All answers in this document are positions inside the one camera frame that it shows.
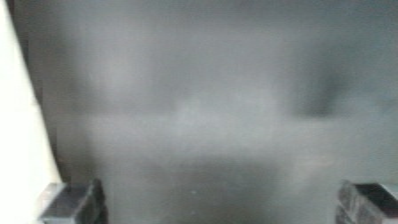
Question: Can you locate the gripper grey black right finger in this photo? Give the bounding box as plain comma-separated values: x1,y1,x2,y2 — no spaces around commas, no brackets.
334,181,398,224

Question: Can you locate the gripper grey black left finger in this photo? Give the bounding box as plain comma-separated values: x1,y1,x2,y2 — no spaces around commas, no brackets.
37,179,107,224

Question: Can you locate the white L-shaped fence wall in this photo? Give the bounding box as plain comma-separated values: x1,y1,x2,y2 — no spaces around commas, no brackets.
0,0,61,224

